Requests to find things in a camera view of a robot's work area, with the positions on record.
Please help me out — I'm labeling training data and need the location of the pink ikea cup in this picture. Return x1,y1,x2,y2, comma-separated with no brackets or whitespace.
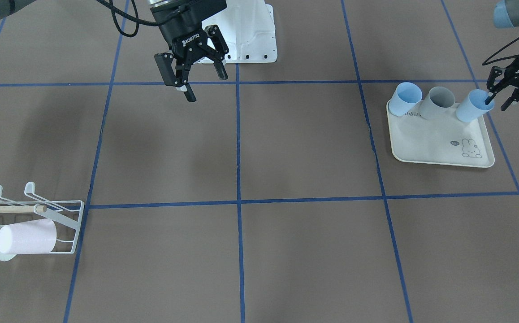
0,218,57,255

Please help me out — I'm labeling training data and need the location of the black braided cable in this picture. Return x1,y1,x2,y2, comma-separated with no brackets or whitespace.
98,0,161,38
481,25,519,67

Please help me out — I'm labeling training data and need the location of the light blue ikea cup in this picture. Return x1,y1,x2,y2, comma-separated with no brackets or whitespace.
455,89,495,123

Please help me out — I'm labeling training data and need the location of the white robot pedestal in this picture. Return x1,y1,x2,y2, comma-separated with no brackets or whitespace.
203,0,277,64

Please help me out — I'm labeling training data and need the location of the cream serving tray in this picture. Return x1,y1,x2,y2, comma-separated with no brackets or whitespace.
385,104,495,168

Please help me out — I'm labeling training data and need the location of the grey ikea cup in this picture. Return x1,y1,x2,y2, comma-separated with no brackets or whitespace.
419,86,455,120

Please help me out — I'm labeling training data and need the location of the white wire cup rack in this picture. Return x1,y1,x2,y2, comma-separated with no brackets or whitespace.
0,182,85,255

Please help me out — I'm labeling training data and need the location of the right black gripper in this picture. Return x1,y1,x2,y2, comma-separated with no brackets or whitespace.
150,0,229,102

